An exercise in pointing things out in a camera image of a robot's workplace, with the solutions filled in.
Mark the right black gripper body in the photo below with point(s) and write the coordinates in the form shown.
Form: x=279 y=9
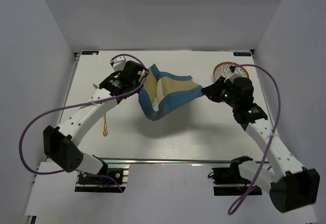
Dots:
x=225 y=93

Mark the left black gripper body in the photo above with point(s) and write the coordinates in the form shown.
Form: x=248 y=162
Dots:
x=137 y=84

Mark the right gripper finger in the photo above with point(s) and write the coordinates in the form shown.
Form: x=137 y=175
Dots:
x=211 y=92
x=220 y=81

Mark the blue and tan placemat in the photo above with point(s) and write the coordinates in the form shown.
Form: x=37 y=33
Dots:
x=164 y=92

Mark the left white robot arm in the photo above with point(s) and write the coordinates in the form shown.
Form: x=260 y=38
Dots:
x=61 y=142

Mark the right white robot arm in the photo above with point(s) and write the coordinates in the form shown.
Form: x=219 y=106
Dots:
x=290 y=185

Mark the patterned ceramic plate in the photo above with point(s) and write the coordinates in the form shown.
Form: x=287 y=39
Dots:
x=224 y=69

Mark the right blue table label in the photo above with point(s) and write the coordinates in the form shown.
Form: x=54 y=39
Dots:
x=242 y=54

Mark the blue table label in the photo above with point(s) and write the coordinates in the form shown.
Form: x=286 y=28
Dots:
x=242 y=54
x=89 y=52

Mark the left blue table label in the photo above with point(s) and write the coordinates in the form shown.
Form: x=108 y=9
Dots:
x=89 y=52

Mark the gold fork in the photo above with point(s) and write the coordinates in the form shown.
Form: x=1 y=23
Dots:
x=105 y=131

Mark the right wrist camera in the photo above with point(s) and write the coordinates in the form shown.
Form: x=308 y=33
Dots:
x=234 y=73

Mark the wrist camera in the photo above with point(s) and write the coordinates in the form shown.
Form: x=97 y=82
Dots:
x=118 y=63
x=234 y=73

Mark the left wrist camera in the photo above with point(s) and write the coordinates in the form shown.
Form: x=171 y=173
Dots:
x=118 y=63

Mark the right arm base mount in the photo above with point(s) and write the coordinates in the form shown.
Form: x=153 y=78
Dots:
x=225 y=184

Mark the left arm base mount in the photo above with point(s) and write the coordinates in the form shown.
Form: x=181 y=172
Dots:
x=115 y=181

